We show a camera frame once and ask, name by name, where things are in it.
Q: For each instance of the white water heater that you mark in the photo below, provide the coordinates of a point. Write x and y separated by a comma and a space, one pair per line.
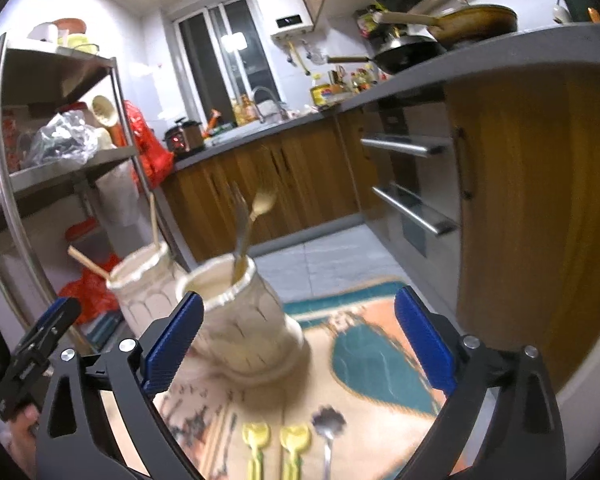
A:
282, 7

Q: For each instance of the yellow-green container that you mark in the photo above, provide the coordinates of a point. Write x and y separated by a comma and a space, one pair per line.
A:
77, 42

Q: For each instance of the rice cooker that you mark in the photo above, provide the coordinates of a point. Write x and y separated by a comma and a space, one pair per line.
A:
184, 137

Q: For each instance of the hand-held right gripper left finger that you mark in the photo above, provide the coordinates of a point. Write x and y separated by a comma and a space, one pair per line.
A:
172, 345

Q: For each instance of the stainless steel shelf rack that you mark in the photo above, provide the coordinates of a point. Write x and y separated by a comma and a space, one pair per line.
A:
55, 72

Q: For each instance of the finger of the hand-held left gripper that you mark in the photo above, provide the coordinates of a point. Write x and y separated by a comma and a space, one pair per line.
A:
62, 310

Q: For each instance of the white hanging bag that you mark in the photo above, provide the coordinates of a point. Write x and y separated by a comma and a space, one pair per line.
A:
117, 195

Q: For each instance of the yellow spoon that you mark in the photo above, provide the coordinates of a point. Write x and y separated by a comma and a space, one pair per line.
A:
295, 437
256, 435

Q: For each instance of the red lidded container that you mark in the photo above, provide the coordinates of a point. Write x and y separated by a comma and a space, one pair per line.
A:
81, 232

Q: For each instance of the wooden base cabinets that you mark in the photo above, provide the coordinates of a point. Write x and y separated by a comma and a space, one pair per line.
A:
530, 210

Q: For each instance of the red plastic bag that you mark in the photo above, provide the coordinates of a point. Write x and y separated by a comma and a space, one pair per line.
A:
92, 295
147, 150

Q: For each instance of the red bowl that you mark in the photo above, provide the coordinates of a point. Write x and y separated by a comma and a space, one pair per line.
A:
70, 26

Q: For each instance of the cream ceramic utensil holder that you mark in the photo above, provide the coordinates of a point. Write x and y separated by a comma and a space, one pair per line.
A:
250, 325
140, 290

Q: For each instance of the chrome faucet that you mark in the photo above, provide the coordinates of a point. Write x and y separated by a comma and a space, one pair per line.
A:
265, 97

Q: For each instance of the clear crumpled plastic bag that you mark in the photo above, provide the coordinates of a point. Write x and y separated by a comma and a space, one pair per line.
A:
62, 140

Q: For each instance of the metal fork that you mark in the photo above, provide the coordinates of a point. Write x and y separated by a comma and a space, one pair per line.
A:
240, 225

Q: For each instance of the black frying pan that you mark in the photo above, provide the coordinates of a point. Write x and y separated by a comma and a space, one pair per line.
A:
405, 57

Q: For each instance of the grey kitchen countertop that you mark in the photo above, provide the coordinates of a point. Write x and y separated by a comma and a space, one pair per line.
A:
505, 52

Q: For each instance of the amber bottle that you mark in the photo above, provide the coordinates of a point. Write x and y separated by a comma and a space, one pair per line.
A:
246, 107

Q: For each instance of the wooden chopstick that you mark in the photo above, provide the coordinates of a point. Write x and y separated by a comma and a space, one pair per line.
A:
89, 263
154, 222

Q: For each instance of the person's left hand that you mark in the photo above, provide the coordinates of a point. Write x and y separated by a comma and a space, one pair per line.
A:
26, 440

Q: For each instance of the silver flower-shaped spoon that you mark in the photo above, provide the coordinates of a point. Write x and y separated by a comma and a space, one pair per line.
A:
328, 422

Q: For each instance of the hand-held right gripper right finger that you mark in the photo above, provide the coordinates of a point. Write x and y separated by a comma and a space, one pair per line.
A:
425, 345

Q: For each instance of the window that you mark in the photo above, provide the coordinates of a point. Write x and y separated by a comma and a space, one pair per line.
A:
230, 60

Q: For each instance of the golden spoon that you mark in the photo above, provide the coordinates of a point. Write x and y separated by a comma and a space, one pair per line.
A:
263, 202

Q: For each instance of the patterned floor mat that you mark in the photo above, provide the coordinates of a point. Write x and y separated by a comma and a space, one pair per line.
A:
375, 360

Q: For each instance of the yellow tin can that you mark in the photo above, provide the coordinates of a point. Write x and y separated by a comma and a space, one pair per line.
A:
325, 95

